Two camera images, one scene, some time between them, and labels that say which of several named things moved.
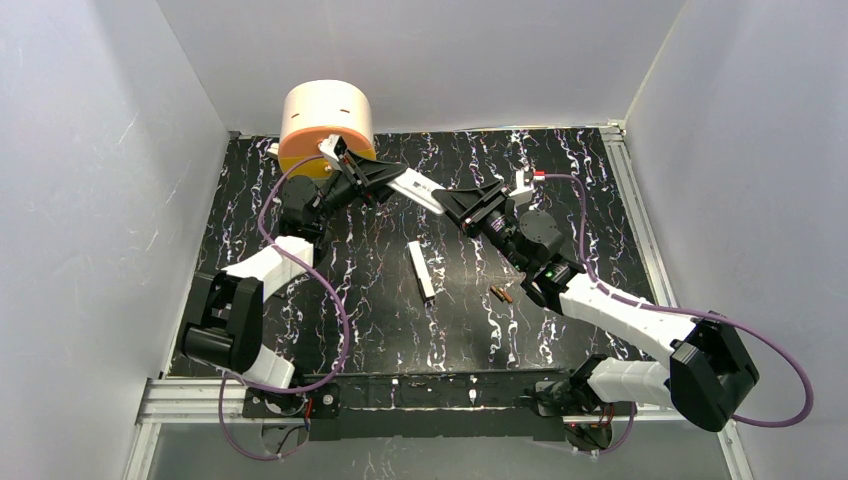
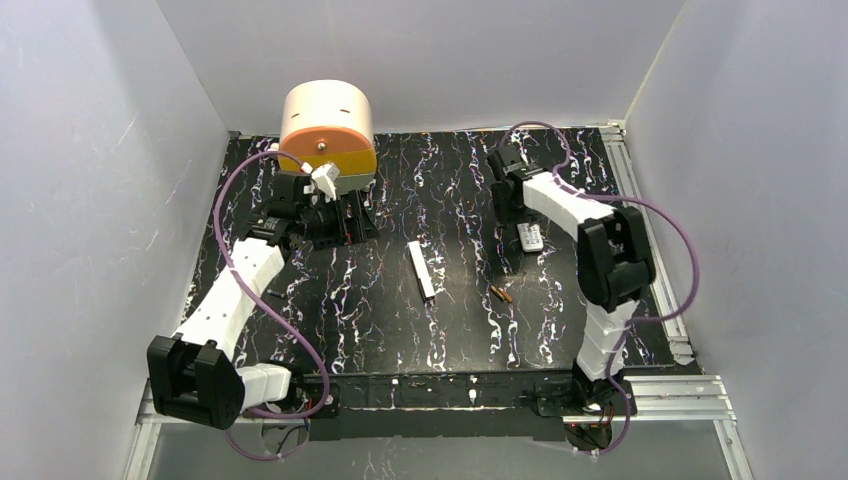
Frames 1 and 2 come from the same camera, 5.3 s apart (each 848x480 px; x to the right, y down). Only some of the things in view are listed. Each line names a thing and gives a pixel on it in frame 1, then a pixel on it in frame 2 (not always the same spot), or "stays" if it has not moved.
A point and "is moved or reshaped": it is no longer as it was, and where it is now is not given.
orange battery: [505, 295] stays
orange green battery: [497, 292] stays
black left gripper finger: [372, 170] → [364, 226]
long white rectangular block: [422, 270] stays
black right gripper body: [488, 210] → [502, 201]
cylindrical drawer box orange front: [314, 110] stays
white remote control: [419, 187] is moved or reshaped
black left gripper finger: [381, 191] → [349, 219]
